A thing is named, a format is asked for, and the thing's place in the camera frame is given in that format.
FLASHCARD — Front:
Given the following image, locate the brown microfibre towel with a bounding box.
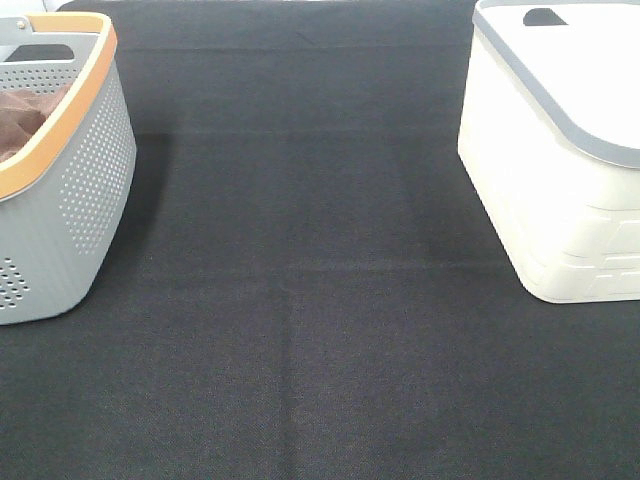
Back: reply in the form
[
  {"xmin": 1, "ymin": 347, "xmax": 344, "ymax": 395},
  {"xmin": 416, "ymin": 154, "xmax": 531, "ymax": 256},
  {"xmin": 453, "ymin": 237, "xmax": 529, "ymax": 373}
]
[{"xmin": 1, "ymin": 85, "xmax": 70, "ymax": 162}]

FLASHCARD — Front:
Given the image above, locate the black table cloth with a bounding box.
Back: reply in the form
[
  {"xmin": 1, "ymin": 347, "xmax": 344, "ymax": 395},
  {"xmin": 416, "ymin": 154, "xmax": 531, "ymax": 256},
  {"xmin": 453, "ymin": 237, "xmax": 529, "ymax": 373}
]
[{"xmin": 1, "ymin": 1, "xmax": 639, "ymax": 479}]

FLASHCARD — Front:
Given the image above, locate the white storage bin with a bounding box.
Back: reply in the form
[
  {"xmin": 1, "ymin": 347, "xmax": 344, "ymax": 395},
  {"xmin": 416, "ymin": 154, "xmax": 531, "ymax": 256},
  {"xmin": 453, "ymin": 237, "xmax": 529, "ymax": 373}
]
[{"xmin": 458, "ymin": 1, "xmax": 639, "ymax": 303}]

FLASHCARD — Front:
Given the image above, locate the grey perforated laundry basket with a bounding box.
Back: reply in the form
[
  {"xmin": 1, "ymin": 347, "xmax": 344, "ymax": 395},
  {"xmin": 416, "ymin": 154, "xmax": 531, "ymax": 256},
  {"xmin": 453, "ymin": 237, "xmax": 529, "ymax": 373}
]
[{"xmin": 1, "ymin": 12, "xmax": 136, "ymax": 325}]

